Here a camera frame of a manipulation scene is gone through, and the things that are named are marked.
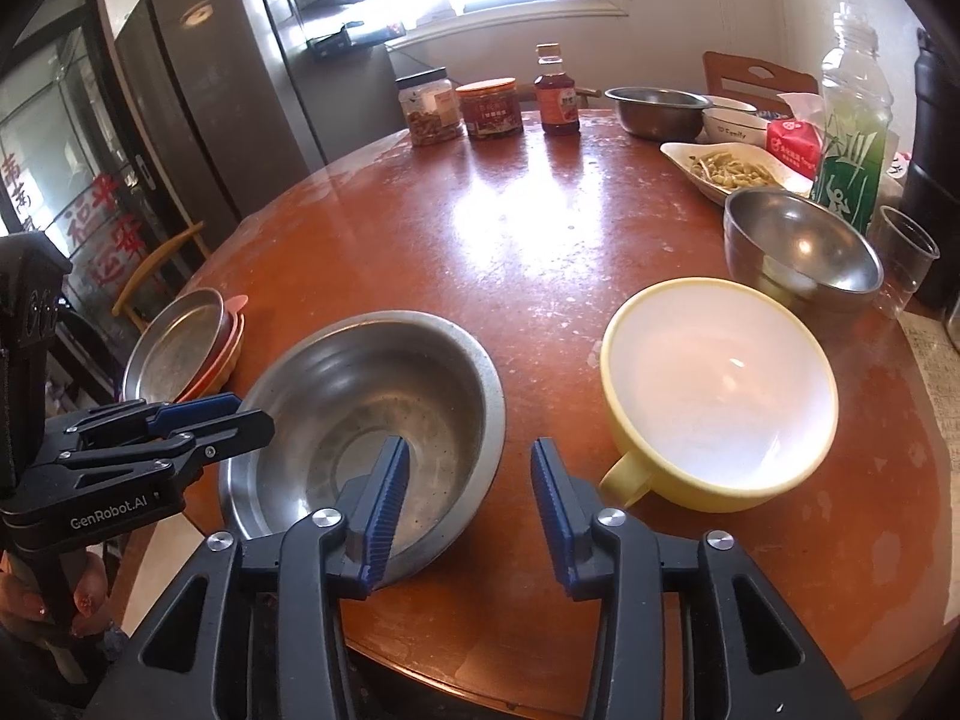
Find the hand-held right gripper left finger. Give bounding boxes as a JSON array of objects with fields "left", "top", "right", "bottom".
[{"left": 94, "top": 435, "right": 411, "bottom": 720}]

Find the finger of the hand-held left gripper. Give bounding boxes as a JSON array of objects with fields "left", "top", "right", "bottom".
[
  {"left": 64, "top": 393, "right": 242, "bottom": 452},
  {"left": 60, "top": 409, "right": 276, "bottom": 489}
]

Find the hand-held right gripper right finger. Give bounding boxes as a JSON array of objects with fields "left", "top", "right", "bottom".
[{"left": 530, "top": 439, "right": 860, "bottom": 720}]

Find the steel plate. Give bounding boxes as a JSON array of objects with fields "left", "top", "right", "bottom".
[{"left": 122, "top": 288, "right": 226, "bottom": 404}]

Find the pink bear-face plate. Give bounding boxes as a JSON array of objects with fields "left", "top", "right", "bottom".
[{"left": 178, "top": 291, "right": 248, "bottom": 400}]

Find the large steel bowl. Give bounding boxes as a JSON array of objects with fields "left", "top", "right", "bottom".
[{"left": 217, "top": 309, "right": 506, "bottom": 590}]

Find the yellow bowl with handle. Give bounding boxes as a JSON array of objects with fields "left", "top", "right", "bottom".
[{"left": 598, "top": 277, "right": 840, "bottom": 512}]

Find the small steel bowl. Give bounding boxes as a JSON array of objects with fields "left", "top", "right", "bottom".
[{"left": 723, "top": 187, "right": 886, "bottom": 306}]

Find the person's left hand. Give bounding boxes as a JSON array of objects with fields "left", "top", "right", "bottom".
[{"left": 0, "top": 551, "right": 115, "bottom": 647}]

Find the wooden chair with curved back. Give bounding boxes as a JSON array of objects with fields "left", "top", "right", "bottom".
[{"left": 111, "top": 221, "right": 209, "bottom": 332}]

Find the glass door with red decals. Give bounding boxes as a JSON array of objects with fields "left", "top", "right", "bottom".
[{"left": 0, "top": 15, "right": 155, "bottom": 301}]

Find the grey refrigerator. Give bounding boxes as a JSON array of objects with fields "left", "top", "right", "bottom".
[{"left": 112, "top": 0, "right": 332, "bottom": 248}]

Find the dark-lid clear jar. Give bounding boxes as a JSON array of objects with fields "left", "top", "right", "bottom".
[{"left": 394, "top": 69, "right": 467, "bottom": 148}]

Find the white dish with food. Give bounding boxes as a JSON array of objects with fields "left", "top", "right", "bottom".
[{"left": 660, "top": 141, "right": 815, "bottom": 205}]

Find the red-lid jar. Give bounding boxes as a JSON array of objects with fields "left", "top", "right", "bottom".
[{"left": 455, "top": 77, "right": 524, "bottom": 142}]

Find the amber sauce bottle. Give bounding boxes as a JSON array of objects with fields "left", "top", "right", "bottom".
[{"left": 533, "top": 43, "right": 583, "bottom": 138}]

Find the wide steel basin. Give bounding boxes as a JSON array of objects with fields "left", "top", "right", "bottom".
[{"left": 604, "top": 86, "right": 713, "bottom": 140}]

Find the white ceramic bowl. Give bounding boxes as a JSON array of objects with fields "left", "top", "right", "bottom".
[{"left": 701, "top": 96, "right": 760, "bottom": 144}]

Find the clear plastic cup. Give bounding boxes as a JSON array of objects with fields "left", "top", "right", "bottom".
[{"left": 872, "top": 205, "right": 943, "bottom": 317}]

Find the red tissue pack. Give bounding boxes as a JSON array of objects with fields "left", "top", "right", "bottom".
[{"left": 765, "top": 90, "right": 826, "bottom": 181}]

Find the green-label plastic bottle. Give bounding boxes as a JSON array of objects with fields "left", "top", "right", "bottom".
[{"left": 812, "top": 3, "right": 898, "bottom": 238}]

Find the wooden chair with cutout back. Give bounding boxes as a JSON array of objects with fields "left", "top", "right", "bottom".
[{"left": 702, "top": 51, "right": 820, "bottom": 118}]

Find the black thermos flask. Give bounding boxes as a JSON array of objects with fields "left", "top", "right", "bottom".
[{"left": 898, "top": 28, "right": 960, "bottom": 310}]

